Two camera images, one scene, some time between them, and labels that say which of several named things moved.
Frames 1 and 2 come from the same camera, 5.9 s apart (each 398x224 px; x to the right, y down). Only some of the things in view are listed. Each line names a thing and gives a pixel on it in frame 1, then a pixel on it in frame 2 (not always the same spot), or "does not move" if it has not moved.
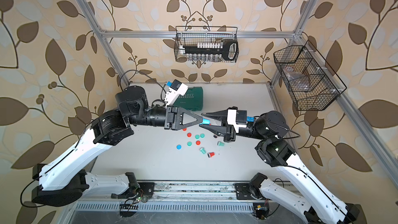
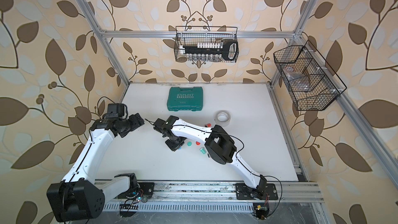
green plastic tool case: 193,99 does not move
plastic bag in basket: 297,81 does not move
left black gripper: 173,117 -> 136,122
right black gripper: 221,130 -> 173,147
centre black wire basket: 206,44 does not move
